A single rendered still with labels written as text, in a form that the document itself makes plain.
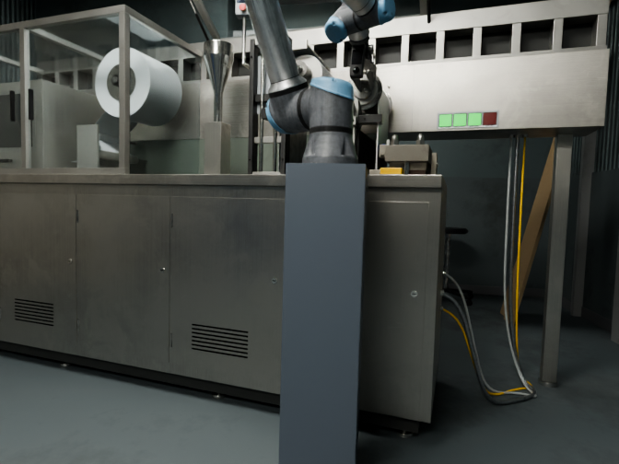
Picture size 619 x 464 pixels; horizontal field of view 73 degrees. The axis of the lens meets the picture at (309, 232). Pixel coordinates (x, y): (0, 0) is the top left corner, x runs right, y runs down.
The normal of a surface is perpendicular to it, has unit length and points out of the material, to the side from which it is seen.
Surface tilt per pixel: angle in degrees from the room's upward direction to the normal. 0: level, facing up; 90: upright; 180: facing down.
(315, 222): 90
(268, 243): 90
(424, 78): 90
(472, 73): 90
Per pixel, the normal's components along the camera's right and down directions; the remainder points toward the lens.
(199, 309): -0.33, 0.05
